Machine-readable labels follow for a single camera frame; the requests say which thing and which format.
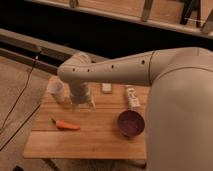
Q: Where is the white paper cup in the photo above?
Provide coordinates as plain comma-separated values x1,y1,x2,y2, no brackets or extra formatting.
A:
47,81,65,103

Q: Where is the small white block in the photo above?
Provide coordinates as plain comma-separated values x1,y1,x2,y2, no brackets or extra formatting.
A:
101,83,112,93

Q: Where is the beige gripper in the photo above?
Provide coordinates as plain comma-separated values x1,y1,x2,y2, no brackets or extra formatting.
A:
69,83,96,112

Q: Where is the dark purple ceramic bowl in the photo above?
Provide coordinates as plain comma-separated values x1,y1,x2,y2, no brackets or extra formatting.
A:
117,110,145,137

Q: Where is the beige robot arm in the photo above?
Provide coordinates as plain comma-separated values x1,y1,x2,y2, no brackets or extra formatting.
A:
57,47,213,171

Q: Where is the black cable on floor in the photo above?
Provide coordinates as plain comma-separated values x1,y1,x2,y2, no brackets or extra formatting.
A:
0,49,43,152

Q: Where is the orange pepper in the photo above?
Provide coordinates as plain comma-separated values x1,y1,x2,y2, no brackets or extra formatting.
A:
52,120,80,130

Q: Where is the wooden table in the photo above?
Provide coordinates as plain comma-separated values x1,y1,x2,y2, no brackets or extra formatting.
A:
23,83,146,160

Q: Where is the white tube bottle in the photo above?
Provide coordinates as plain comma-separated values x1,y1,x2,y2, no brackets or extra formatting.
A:
125,85,140,109

